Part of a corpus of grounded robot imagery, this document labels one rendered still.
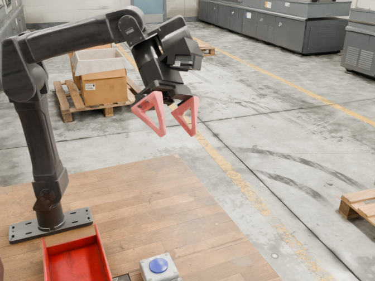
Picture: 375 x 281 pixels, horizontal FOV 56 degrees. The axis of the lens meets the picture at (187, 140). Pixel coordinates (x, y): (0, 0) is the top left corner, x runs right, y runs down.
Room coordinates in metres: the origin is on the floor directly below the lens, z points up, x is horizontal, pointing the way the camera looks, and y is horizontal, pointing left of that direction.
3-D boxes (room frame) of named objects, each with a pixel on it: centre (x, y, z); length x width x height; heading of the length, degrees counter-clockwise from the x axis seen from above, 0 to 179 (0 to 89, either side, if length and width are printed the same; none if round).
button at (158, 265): (0.55, 0.06, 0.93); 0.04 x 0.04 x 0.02
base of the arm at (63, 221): (0.72, 0.35, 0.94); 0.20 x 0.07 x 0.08; 113
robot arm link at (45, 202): (0.72, 0.34, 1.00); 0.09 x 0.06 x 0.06; 2
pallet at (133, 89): (4.27, 1.12, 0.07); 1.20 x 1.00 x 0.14; 23
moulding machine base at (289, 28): (9.43, -1.69, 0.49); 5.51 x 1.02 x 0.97; 19
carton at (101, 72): (3.98, 0.98, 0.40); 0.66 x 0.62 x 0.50; 20
